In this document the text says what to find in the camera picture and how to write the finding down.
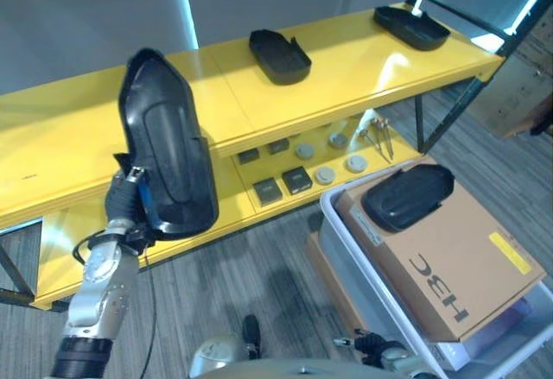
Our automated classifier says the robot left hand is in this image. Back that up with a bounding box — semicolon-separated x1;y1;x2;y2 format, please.
103;152;153;225

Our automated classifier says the black sole-shaped part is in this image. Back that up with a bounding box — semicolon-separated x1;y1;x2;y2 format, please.
372;5;451;52
360;163;455;233
117;47;219;242
248;28;313;85

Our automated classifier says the flat brown cardboard box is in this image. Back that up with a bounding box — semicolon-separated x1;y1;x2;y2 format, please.
305;230;368;332

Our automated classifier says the translucent white plastic box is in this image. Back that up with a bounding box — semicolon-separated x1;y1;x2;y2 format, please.
319;180;553;379

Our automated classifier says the printed brown cardboard box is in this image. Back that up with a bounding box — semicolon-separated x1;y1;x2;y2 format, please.
336;158;548;344

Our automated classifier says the small white box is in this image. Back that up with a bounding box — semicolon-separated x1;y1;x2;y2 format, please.
434;339;471;371

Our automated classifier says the large plain cardboard box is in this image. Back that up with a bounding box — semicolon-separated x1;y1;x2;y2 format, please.
468;48;553;138

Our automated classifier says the silver robot leg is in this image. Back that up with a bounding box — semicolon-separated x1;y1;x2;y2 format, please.
188;332;244;379

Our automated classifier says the dark robot foot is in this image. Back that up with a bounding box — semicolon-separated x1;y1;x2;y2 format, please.
241;313;263;361

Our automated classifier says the glowing cyan light strip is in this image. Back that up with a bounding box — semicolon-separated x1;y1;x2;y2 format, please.
170;0;200;51

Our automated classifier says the yellow label sticker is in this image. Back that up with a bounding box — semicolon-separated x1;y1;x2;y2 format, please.
487;231;532;275

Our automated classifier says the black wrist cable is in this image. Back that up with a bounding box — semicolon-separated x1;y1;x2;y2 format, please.
138;240;158;379

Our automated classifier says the yellow shelf with black frame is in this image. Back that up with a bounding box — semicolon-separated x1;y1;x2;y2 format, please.
0;0;553;311

